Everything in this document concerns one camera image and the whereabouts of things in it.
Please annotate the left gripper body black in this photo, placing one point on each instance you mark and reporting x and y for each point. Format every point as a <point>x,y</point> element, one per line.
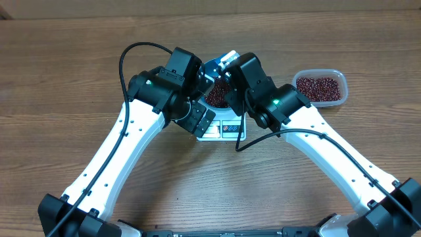
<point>191,116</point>

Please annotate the white digital kitchen scale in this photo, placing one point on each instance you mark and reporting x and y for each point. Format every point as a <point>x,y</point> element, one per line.
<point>224,127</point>

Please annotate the blue plastic measuring scoop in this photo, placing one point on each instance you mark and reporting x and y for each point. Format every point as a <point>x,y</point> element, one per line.
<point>215,69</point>

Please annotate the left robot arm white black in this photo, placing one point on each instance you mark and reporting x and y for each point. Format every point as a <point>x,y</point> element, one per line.
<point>152,99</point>

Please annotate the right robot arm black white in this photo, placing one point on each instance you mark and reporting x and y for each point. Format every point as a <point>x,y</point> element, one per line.
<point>382,205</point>

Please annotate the teal blue bowl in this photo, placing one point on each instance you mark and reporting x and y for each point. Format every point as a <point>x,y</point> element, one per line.
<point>222,94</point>

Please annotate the clear plastic container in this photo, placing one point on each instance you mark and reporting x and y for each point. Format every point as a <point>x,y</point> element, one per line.
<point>330,73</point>

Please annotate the red beans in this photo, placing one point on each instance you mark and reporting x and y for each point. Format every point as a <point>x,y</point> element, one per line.
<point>319,89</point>

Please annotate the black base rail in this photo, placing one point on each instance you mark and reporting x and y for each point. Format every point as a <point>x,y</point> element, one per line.
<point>287,231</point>

